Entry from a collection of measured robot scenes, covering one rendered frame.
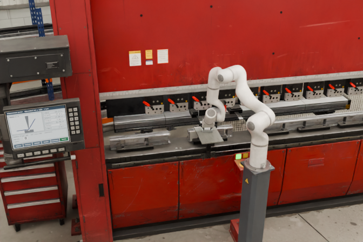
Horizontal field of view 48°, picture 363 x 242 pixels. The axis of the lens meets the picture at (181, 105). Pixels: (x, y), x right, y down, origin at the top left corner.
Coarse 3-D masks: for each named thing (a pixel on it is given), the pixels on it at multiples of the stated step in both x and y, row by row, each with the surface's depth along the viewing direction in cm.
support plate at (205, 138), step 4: (196, 128) 348; (200, 128) 348; (212, 128) 348; (196, 132) 342; (200, 132) 341; (204, 132) 341; (208, 132) 341; (212, 132) 341; (216, 132) 341; (200, 136) 335; (204, 136) 335; (208, 136) 335; (212, 136) 335; (216, 136) 335; (220, 136) 335; (200, 140) 329; (204, 140) 329; (208, 140) 329; (212, 140) 329; (216, 140) 329; (220, 140) 329
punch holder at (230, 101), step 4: (220, 92) 337; (224, 92) 337; (228, 92) 338; (232, 92) 339; (220, 96) 338; (224, 96) 339; (228, 96) 340; (232, 96) 340; (220, 100) 339; (228, 100) 341; (232, 100) 342; (228, 104) 342; (232, 104) 343
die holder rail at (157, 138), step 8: (120, 136) 341; (128, 136) 342; (136, 136) 341; (144, 136) 341; (152, 136) 342; (160, 136) 344; (168, 136) 346; (112, 144) 338; (120, 144) 346; (128, 144) 341; (136, 144) 343; (160, 144) 347
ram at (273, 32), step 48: (96, 0) 285; (144, 0) 292; (192, 0) 299; (240, 0) 306; (288, 0) 314; (336, 0) 323; (96, 48) 299; (144, 48) 307; (192, 48) 315; (240, 48) 323; (288, 48) 332; (336, 48) 341
